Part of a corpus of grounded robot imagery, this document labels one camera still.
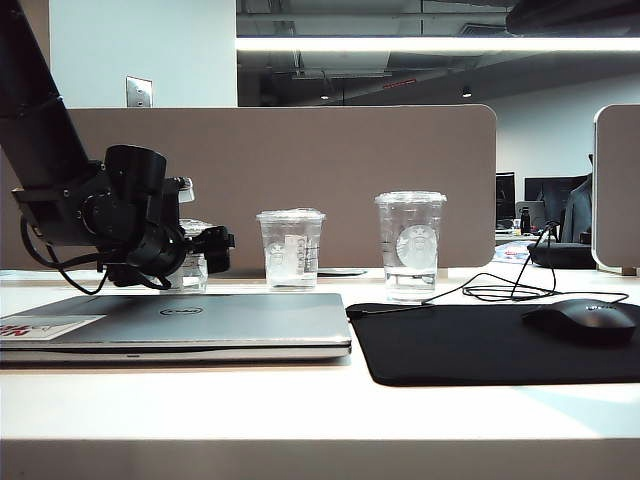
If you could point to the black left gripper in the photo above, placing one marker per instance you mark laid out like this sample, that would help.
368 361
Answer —
155 247

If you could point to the clear cup with white label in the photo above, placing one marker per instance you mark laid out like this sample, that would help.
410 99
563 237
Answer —
194 270

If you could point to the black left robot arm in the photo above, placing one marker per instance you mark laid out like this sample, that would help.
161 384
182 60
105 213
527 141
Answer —
35 100

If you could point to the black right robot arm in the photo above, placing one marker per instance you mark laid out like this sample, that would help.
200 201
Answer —
575 17

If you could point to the silver Dell laptop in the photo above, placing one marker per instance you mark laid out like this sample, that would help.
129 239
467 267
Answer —
225 325

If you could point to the short clear cup with logo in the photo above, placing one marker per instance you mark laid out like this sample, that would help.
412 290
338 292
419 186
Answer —
292 250

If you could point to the tall clear cup with logo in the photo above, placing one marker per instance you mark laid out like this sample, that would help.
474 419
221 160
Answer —
410 245

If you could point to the wide brown desk partition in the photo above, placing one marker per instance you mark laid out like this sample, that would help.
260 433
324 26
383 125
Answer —
300 160

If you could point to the black mouse pad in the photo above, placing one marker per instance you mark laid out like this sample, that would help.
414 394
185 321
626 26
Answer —
450 345

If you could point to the red ceiling sign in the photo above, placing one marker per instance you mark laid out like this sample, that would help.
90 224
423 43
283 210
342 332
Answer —
400 83

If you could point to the ceiling light strip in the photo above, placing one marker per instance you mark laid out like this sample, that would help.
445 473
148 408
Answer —
425 44

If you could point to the colourful printed paper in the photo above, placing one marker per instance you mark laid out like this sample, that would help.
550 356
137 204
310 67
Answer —
510 254

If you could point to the narrow black monitor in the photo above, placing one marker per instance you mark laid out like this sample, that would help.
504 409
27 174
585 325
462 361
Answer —
505 195

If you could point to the black ceiling spotlight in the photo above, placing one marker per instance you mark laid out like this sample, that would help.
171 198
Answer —
466 91

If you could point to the dark bottle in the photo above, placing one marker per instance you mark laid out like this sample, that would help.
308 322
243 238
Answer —
524 221

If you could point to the wide black monitor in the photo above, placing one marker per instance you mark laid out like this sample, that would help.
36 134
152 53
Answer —
550 197

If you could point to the black zip pouch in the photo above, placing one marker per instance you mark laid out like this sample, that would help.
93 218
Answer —
570 255

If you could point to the grey jacket on chair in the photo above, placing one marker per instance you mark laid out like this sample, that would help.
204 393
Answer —
579 215

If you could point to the black computer mouse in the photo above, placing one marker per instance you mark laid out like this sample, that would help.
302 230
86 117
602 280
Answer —
580 320

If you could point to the narrow brown desk partition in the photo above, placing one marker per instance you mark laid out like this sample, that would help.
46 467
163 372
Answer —
620 190

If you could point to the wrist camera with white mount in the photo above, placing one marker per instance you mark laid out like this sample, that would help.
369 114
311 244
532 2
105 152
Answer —
181 190

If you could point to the metal wall plate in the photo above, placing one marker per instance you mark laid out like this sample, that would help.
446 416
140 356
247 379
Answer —
139 91

